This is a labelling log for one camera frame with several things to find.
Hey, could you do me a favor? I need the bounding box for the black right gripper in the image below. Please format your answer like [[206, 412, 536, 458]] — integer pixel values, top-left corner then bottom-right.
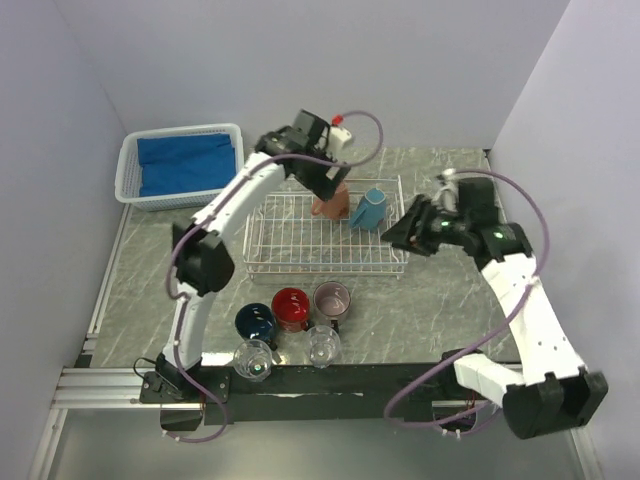
[[378, 194, 468, 258]]

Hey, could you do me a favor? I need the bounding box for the light blue mug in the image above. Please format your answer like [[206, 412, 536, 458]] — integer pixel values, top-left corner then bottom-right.
[[349, 187, 387, 231]]

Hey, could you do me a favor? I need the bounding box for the white wire dish rack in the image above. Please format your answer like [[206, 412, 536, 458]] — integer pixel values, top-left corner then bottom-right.
[[243, 176, 409, 278]]

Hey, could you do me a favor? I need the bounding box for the purple mug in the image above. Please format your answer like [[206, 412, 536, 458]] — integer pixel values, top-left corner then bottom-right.
[[313, 281, 351, 333]]

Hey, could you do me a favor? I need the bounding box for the red mug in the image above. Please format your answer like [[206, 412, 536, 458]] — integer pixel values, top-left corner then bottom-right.
[[271, 287, 311, 333]]

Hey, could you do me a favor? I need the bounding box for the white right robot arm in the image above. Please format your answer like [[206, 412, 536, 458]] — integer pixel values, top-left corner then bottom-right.
[[381, 169, 608, 439]]

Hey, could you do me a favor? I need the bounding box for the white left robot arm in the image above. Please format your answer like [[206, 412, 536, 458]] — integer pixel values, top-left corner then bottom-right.
[[155, 110, 353, 402]]

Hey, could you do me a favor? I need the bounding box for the clear glass cup right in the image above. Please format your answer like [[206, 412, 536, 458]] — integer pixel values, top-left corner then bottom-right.
[[308, 325, 341, 368]]

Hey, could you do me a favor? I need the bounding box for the clear glass cup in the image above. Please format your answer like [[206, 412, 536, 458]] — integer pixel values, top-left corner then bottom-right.
[[233, 339, 273, 382], [308, 325, 341, 368]]

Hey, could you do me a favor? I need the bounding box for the white plastic basket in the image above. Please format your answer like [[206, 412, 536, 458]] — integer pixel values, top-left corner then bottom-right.
[[115, 123, 244, 211]]

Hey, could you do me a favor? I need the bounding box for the blue cloth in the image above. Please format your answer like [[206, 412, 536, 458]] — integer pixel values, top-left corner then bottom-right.
[[137, 133, 236, 197]]

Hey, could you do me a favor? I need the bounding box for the dark blue mug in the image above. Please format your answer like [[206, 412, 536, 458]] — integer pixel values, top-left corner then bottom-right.
[[234, 303, 278, 351]]

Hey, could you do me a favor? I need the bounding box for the clear glass cup left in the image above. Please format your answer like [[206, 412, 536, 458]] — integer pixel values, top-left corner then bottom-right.
[[233, 339, 273, 382]]

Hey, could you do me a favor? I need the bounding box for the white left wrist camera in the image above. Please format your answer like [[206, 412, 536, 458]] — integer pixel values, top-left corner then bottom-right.
[[326, 115, 354, 153]]

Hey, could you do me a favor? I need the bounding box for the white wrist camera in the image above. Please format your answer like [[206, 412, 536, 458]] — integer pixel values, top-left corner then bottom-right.
[[433, 168, 458, 213], [326, 115, 354, 153]]

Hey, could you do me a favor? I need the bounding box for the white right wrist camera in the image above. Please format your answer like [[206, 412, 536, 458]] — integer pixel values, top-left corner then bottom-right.
[[433, 168, 458, 213]]

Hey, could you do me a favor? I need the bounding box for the black table edge rail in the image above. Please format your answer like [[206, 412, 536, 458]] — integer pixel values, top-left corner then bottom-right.
[[139, 363, 485, 425]]

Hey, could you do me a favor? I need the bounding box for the aluminium frame rail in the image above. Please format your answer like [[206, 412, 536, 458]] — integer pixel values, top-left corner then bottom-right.
[[51, 368, 200, 410]]

